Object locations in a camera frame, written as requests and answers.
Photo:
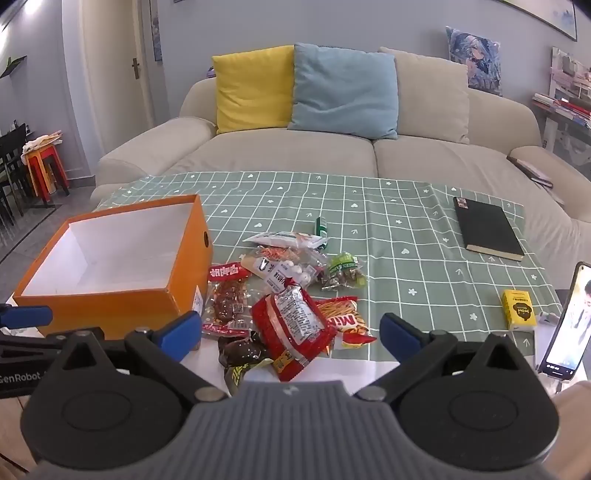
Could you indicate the white green snack packet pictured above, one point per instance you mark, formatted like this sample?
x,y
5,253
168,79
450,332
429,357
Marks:
x,y
281,239

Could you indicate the yellow red stick snack packet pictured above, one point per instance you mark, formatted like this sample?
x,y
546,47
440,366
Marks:
x,y
344,321

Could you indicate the white door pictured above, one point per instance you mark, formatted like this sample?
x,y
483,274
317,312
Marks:
x,y
115,69

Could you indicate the clear quail egg packet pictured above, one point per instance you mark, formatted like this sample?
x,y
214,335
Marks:
x,y
300,274

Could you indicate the framed wall painting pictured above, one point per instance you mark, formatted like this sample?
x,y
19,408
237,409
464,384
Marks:
x,y
549,16

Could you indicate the beige cushion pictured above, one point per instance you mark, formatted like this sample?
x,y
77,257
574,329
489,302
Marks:
x,y
434,92

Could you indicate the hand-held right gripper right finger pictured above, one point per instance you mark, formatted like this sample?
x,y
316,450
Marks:
x,y
398,336

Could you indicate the anime print pillow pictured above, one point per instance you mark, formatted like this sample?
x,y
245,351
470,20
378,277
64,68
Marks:
x,y
475,60

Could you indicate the smartphone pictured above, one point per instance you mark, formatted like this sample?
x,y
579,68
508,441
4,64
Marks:
x,y
570,323

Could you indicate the meat snack packet red label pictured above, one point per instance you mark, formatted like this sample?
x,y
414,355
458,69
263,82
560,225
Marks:
x,y
227,295

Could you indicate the black dining chair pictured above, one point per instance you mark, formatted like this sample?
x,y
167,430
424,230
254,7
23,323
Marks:
x,y
11,157

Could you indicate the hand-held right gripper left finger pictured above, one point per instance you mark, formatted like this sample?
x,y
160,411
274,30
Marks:
x,y
180,334

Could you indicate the book on sofa arm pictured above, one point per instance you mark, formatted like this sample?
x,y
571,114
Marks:
x,y
531,170

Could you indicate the orange cardboard box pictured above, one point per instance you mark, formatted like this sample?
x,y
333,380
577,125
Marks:
x,y
115,307

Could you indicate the black notebook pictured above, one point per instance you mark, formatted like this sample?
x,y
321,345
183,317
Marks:
x,y
489,228

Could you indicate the small yellow box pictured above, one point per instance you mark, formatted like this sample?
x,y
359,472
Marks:
x,y
519,310

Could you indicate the yellow pillow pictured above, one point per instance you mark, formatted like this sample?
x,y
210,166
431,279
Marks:
x,y
251,87

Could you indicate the clear orange mixed snack packet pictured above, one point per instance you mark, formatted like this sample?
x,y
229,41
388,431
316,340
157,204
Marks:
x,y
277,254

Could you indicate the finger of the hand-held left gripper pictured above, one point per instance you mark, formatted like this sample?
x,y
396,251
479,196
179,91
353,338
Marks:
x,y
25,316

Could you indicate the stack of books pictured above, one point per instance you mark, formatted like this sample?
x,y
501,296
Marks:
x,y
568,92

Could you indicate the light blue pillow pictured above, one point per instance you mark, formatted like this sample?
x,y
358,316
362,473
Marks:
x,y
344,90

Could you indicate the green raisin snack packet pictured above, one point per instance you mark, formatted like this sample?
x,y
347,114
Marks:
x,y
344,270

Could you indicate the stacked red orange stools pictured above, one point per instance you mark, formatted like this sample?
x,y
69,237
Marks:
x,y
44,170

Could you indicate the cloth bundle on stools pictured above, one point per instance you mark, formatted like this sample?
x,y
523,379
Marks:
x,y
41,141

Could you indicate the dark brown snack packet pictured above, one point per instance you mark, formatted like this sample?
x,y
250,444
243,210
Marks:
x,y
242,353

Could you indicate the wall shelf with plant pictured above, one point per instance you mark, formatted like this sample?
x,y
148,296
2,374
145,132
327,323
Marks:
x,y
13,67

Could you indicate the beige sofa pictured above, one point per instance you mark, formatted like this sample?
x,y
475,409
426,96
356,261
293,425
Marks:
x,y
300,154

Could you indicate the small green tube packet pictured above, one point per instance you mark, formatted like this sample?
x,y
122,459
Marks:
x,y
321,226

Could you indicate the white black printed snack packet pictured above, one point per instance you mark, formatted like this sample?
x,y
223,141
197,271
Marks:
x,y
268,274

